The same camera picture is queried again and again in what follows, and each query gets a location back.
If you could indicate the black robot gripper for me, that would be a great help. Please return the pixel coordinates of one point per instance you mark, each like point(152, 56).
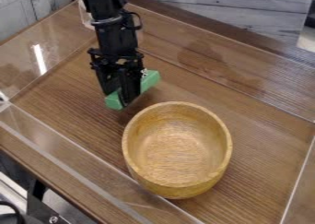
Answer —
point(116, 60)

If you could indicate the green rectangular block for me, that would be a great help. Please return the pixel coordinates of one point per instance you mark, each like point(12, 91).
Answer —
point(150, 80)

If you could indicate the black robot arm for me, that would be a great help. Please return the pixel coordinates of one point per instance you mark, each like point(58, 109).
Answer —
point(106, 6)

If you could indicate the brown wooden bowl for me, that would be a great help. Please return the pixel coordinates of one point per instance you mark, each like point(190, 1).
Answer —
point(176, 147)

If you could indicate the clear acrylic corner bracket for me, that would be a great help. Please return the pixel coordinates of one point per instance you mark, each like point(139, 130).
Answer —
point(84, 15)

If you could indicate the black table leg bracket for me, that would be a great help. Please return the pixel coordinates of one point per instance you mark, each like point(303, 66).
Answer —
point(36, 209)

